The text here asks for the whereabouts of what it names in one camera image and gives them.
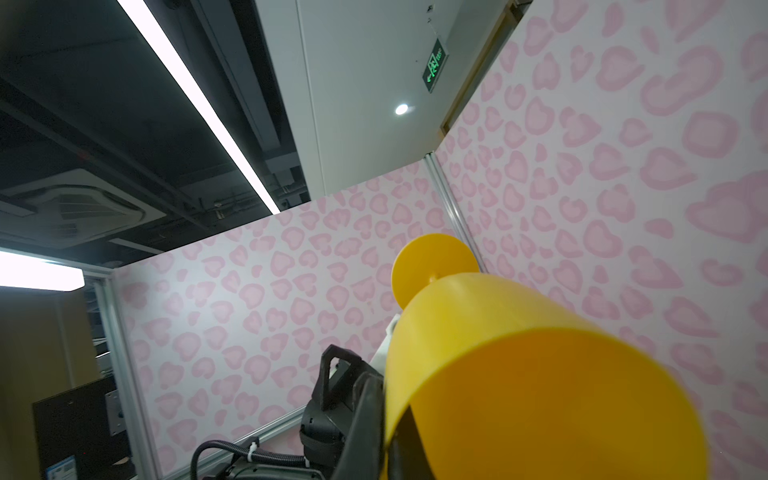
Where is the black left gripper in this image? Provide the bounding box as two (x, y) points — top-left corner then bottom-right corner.
(300, 345), (383, 474)

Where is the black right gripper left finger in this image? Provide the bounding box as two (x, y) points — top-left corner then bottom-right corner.
(331, 373), (384, 480)

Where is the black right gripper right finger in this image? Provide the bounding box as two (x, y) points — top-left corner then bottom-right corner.
(389, 408), (435, 480)

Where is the yellow wine glass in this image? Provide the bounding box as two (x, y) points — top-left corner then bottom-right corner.
(384, 234), (708, 479)

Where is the ceiling air vent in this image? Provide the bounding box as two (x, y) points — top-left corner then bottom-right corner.
(1, 169), (165, 249)

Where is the green exit sign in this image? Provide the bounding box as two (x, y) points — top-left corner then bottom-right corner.
(422, 38), (448, 93)

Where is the ceiling light strip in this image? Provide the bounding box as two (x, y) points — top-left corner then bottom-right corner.
(117, 0), (280, 215)

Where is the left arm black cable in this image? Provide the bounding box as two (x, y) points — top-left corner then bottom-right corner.
(189, 439), (313, 480)

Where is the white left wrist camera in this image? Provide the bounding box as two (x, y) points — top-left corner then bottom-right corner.
(369, 314), (401, 376)

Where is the aluminium frame post back left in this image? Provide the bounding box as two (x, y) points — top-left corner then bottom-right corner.
(423, 152), (488, 273)

